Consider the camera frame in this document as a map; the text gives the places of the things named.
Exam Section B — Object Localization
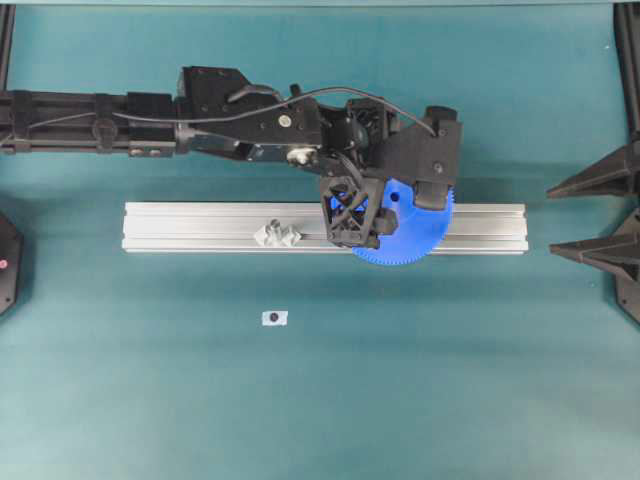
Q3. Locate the black frame rail top-left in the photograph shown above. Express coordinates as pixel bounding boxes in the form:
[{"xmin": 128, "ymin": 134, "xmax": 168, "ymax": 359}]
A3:
[{"xmin": 0, "ymin": 4, "xmax": 16, "ymax": 91}]

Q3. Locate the clear shaft mount left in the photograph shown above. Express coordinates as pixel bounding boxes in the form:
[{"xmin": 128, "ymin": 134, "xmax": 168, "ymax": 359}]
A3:
[{"xmin": 254, "ymin": 219, "xmax": 302, "ymax": 248}]

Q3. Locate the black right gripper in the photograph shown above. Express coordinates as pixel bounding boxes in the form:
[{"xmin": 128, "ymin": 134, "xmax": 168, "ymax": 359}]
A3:
[{"xmin": 317, "ymin": 99, "xmax": 458, "ymax": 209}]

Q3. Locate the white marker sticker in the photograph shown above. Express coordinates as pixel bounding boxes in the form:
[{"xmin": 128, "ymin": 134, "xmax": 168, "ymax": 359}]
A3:
[{"xmin": 261, "ymin": 310, "xmax": 288, "ymax": 326}]

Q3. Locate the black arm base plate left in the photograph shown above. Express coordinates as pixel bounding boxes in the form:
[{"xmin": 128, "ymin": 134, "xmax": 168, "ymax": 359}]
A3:
[{"xmin": 0, "ymin": 214, "xmax": 24, "ymax": 314}]

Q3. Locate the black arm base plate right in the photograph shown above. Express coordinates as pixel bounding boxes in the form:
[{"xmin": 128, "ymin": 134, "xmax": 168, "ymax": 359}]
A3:
[{"xmin": 615, "ymin": 276, "xmax": 640, "ymax": 324}]

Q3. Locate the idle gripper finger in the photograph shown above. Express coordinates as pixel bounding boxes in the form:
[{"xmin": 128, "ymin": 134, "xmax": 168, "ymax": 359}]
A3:
[
  {"xmin": 549, "ymin": 219, "xmax": 639, "ymax": 283},
  {"xmin": 546, "ymin": 142, "xmax": 639, "ymax": 198}
]

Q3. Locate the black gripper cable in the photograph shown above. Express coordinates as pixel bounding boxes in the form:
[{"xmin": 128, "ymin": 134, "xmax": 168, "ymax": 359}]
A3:
[{"xmin": 19, "ymin": 86, "xmax": 437, "ymax": 146}]

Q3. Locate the black frame rail top-right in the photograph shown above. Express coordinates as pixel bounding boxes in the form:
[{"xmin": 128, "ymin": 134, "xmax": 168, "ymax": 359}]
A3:
[{"xmin": 613, "ymin": 1, "xmax": 639, "ymax": 141}]

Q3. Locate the silver aluminium extrusion rail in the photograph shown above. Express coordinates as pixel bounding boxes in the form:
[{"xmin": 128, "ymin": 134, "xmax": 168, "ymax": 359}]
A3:
[{"xmin": 122, "ymin": 202, "xmax": 529, "ymax": 255}]

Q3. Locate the large blue plastic gear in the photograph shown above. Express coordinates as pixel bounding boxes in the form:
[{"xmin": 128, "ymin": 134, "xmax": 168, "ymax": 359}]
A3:
[{"xmin": 344, "ymin": 179, "xmax": 454, "ymax": 266}]

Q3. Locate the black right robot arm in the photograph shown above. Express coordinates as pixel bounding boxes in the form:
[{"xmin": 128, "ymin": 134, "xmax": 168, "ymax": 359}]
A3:
[{"xmin": 1, "ymin": 67, "xmax": 528, "ymax": 266}]

